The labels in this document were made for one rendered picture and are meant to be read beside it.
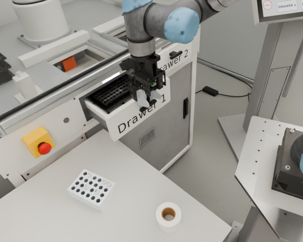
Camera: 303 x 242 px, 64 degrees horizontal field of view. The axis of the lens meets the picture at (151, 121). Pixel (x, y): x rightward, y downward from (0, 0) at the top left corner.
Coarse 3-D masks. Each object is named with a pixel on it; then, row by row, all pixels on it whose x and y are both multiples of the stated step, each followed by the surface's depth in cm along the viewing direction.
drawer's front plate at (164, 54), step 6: (168, 48) 105; (174, 48) 107; (180, 48) 111; (186, 48) 114; (162, 54) 103; (168, 54) 106; (162, 60) 105; (168, 60) 108; (180, 60) 115; (162, 66) 107; (168, 66) 110; (174, 66) 113
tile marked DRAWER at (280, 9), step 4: (288, 0) 109; (292, 0) 109; (296, 0) 110; (280, 4) 109; (284, 4) 109; (288, 4) 109; (292, 4) 110; (296, 4) 110; (280, 8) 109; (284, 8) 109; (288, 8) 110; (292, 8) 110; (296, 8) 110
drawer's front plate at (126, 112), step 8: (168, 80) 90; (168, 88) 92; (144, 96) 84; (168, 96) 94; (128, 104) 80; (136, 104) 83; (160, 104) 93; (112, 112) 78; (120, 112) 79; (128, 112) 82; (136, 112) 85; (144, 112) 88; (152, 112) 92; (112, 120) 78; (120, 120) 80; (128, 120) 84; (112, 128) 79; (120, 128) 82; (128, 128) 86; (112, 136) 81; (120, 136) 84
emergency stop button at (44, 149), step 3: (42, 144) 75; (45, 144) 75; (48, 144) 76; (39, 147) 74; (42, 147) 74; (45, 147) 75; (48, 147) 76; (39, 150) 74; (42, 150) 75; (45, 150) 75; (48, 150) 76; (39, 153) 75; (42, 153) 75; (45, 153) 76
